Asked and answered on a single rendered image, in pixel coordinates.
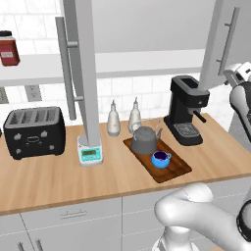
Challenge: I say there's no wide grey cabinet door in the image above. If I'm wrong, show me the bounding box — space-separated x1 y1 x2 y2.
198 0 251 91

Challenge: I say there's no tall grey cabinet door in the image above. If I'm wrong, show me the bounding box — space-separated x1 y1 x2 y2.
62 0 103 149

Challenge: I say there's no slim grey door handle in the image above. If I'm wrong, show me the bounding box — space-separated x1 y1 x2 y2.
215 6 241 77

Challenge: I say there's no grey drawer front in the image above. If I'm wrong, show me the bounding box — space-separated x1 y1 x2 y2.
122 176 251 218
20 196 124 232

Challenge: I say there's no brown wooden tray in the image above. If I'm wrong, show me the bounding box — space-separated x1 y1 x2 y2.
122 135 193 184

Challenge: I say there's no white cabinet shelf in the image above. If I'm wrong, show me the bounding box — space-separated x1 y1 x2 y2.
0 48 207 88

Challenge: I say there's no grey drawer handle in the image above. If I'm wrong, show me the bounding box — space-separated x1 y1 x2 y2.
60 210 89 221

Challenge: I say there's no white kitchen scale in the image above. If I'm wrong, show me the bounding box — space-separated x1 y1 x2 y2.
76 133 104 168

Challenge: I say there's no grey kettle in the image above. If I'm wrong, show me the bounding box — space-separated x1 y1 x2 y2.
129 120 164 157

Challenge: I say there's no grey lower cupboard door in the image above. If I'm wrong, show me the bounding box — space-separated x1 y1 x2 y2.
122 209 170 251
0 213 35 251
26 215 124 251

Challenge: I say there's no red jar with black lid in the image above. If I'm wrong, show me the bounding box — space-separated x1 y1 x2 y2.
0 29 22 68

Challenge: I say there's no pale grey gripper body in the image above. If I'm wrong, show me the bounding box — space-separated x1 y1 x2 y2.
223 62 245 87

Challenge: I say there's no black four-slot toaster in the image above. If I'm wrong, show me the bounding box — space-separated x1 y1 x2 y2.
2 105 68 161

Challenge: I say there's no white bottle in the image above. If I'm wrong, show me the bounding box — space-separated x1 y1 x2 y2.
127 96 143 134
106 99 123 138

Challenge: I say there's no black coffee machine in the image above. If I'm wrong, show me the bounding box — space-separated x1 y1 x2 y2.
163 75 211 147

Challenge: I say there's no grey wall power outlet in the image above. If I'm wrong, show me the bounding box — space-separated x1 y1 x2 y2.
25 84 43 103
0 86 10 105

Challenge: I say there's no blue mug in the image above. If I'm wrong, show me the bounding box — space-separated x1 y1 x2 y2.
150 150 173 170

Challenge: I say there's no long grey door handle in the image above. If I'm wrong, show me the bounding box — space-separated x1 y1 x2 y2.
54 16 79 122

